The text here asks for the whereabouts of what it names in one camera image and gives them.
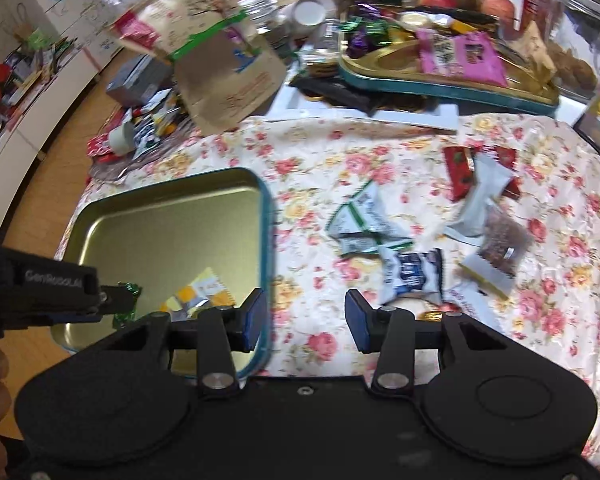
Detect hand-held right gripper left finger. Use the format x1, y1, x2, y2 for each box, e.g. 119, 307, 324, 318
97, 287, 268, 401

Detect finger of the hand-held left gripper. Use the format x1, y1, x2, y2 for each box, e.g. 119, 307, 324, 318
99, 285, 136, 319

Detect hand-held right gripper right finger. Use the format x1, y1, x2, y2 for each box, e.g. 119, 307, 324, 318
345, 289, 520, 396

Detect green foil candy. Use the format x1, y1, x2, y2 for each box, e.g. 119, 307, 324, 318
340, 15, 392, 46
114, 281, 144, 324

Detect yellow orange snack packet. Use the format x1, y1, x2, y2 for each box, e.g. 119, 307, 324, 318
160, 267, 236, 322

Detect blue white milk candy packet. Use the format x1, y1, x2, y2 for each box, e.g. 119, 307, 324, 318
379, 247, 446, 307

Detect green white snack packet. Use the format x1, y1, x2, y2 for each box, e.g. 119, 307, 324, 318
339, 232, 415, 261
327, 180, 407, 242

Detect gold tin tray teal rim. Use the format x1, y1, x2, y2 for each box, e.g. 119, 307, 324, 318
52, 167, 276, 378

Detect white purple strip packet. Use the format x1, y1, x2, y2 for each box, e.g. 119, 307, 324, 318
442, 280, 503, 333

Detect clear packet brown snack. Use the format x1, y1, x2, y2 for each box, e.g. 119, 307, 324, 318
457, 199, 533, 293

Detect plain white snack packet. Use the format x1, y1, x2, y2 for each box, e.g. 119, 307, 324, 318
444, 152, 515, 247

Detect floral tablecloth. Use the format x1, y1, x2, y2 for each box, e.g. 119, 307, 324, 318
55, 110, 600, 466

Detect white tape roll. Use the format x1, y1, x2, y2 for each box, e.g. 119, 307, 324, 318
105, 122, 137, 156

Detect white cluttered counter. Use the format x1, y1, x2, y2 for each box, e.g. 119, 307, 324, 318
0, 30, 102, 241

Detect red snack packet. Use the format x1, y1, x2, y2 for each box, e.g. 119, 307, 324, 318
442, 144, 522, 202

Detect white foam tray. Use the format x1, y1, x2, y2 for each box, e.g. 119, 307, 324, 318
267, 77, 461, 133

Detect grey box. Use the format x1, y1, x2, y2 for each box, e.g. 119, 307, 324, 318
105, 55, 174, 107

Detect kraft paper bag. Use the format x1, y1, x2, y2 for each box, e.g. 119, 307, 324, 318
107, 0, 288, 137

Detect gold divided tin tray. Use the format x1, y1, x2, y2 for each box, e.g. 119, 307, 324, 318
337, 2, 561, 116

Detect clear cookie packet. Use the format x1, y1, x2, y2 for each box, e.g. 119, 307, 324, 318
300, 47, 342, 79

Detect beige bag red label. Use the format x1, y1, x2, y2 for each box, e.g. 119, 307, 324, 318
111, 9, 162, 55

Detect pink snack packet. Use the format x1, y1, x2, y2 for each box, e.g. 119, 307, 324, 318
415, 27, 508, 88

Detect pale jelly cup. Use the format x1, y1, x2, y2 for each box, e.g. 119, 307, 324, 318
400, 10, 434, 29

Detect clear drinking glass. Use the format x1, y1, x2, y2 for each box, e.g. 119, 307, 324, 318
245, 0, 287, 32

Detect white mug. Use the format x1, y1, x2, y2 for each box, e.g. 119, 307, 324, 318
291, 0, 327, 38

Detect black yellow long packet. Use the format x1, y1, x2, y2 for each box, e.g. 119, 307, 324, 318
415, 7, 499, 34

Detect triangular cracker packet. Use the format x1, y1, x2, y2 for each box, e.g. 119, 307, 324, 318
517, 20, 559, 74

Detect red can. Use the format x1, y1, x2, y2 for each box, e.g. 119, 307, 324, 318
520, 0, 556, 36

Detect large clear glass jar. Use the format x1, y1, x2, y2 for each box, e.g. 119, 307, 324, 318
520, 0, 600, 103

